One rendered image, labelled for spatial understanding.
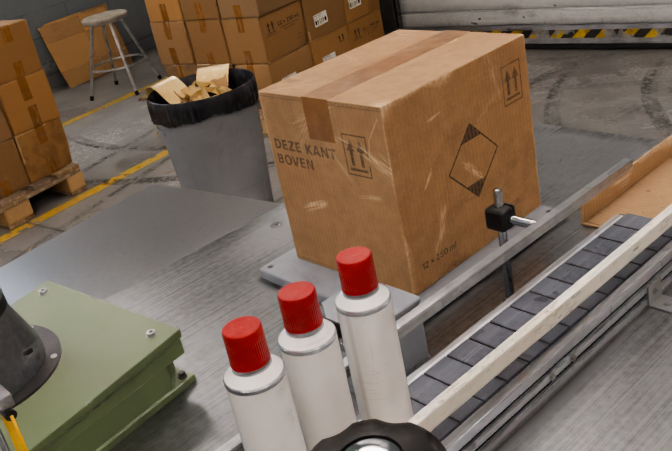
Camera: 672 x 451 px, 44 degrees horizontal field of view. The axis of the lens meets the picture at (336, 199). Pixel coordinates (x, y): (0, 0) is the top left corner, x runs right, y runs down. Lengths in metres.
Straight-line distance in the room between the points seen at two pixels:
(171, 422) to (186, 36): 3.82
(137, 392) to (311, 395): 0.35
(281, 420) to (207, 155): 2.58
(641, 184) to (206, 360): 0.72
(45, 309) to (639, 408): 0.76
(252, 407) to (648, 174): 0.90
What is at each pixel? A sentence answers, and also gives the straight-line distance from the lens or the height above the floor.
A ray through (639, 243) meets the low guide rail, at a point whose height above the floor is 0.91.
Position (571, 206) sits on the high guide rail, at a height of 0.96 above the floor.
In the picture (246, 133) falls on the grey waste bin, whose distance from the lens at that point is 3.25.
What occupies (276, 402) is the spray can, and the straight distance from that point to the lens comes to 0.69.
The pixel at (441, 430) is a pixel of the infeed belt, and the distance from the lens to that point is 0.84.
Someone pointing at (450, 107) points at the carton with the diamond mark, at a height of 1.07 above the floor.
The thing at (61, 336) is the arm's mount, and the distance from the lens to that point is 1.12.
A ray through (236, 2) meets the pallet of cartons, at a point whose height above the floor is 0.73.
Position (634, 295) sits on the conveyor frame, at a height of 0.86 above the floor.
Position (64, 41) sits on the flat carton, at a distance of 6.95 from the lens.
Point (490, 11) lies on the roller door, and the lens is 5.30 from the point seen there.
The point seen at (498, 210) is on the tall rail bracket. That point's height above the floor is 0.97.
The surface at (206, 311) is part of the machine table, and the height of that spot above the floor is 0.83.
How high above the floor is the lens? 1.43
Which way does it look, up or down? 24 degrees down
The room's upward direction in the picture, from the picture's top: 12 degrees counter-clockwise
